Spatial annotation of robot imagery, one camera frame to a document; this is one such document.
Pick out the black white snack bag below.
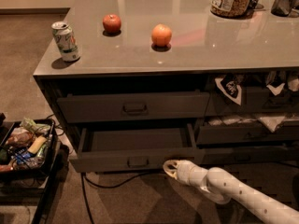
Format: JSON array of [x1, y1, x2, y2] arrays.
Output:
[[215, 74, 242, 105]]

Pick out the grey cabinet with countertop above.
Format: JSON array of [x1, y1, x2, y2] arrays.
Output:
[[33, 0, 299, 173]]

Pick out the grey drawer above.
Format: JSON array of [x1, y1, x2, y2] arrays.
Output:
[[196, 121, 299, 146], [57, 91, 209, 123], [70, 124, 205, 173], [201, 143, 299, 165], [206, 87, 299, 116]]

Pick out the dark glass container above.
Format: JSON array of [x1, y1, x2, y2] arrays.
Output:
[[271, 0, 299, 17]]

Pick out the green white soda can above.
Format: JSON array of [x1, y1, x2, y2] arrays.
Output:
[[51, 21, 80, 62]]

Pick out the white packets in drawer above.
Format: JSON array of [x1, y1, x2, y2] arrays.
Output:
[[207, 113, 287, 133]]

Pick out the black floor cable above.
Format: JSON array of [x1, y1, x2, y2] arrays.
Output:
[[80, 170, 166, 224]]

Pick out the black tray of snacks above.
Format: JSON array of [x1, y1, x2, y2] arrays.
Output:
[[0, 119, 56, 181]]

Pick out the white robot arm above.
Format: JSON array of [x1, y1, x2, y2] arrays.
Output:
[[163, 160, 299, 224]]

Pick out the red apple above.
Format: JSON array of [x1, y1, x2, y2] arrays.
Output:
[[102, 14, 121, 34]]

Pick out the orange fruit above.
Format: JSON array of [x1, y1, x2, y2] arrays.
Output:
[[151, 24, 172, 47]]

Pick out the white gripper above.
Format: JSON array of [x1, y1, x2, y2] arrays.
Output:
[[163, 160, 207, 187]]

